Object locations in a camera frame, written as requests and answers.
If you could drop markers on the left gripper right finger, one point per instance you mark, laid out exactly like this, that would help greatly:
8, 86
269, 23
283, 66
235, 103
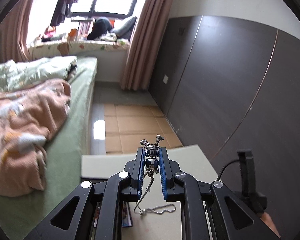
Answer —
170, 191

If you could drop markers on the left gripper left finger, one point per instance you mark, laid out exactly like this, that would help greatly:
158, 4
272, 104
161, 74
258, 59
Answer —
136, 169

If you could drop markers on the silver robot keychain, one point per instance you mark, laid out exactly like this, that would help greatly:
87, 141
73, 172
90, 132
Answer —
152, 168

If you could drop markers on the right human hand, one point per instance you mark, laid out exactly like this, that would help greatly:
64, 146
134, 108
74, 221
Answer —
265, 217

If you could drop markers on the dark wardrobe doors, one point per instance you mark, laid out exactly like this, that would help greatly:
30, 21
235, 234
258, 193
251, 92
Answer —
227, 84

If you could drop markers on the pink curtain right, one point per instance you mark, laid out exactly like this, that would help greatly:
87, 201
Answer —
144, 44

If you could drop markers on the pink curtain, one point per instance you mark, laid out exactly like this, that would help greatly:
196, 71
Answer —
13, 33
144, 44

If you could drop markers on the pink fleece blanket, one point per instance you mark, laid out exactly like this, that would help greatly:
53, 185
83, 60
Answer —
29, 119

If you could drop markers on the bed with green sheet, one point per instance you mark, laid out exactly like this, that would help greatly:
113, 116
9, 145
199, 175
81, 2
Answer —
19, 215

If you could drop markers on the grey pillow on sill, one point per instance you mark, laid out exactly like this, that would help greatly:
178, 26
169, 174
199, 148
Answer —
124, 31

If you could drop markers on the floral window seat cushion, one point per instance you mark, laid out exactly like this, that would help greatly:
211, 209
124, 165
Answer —
74, 48

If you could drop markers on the black bag on sill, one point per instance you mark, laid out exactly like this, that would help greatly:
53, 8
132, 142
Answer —
101, 26

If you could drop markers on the light green floral duvet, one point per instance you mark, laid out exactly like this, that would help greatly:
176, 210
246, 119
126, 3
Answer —
19, 75

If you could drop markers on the pink curtain left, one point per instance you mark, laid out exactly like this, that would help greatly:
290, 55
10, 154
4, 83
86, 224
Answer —
13, 33

